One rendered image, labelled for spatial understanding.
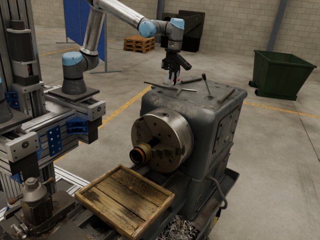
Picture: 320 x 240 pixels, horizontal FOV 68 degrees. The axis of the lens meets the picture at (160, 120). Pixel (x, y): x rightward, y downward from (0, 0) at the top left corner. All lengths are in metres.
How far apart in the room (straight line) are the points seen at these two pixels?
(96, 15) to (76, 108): 0.56
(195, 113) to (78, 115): 0.75
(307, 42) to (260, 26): 1.89
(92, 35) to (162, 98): 0.59
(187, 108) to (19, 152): 0.81
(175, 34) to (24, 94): 0.86
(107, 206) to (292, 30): 10.53
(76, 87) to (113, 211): 0.78
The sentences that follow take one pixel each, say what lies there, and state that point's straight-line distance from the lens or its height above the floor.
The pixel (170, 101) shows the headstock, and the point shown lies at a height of 1.25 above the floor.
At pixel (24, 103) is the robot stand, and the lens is 1.48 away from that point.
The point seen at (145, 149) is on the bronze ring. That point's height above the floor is 1.11.
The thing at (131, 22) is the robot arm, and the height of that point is 1.61.
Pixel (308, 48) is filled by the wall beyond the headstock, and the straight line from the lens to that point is 11.32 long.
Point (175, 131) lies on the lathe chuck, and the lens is 1.07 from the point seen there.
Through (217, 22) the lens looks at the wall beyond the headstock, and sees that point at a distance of 11.06.
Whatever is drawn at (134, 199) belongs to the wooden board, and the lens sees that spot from 1.16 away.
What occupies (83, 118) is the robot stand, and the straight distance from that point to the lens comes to 1.54.
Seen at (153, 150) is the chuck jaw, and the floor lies 1.11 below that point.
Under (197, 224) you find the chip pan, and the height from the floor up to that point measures 0.54.
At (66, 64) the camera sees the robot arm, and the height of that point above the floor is 1.34.
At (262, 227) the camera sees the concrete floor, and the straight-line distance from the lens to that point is 2.49.
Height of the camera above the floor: 1.72
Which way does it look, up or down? 27 degrees down
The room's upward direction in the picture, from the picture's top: 6 degrees clockwise
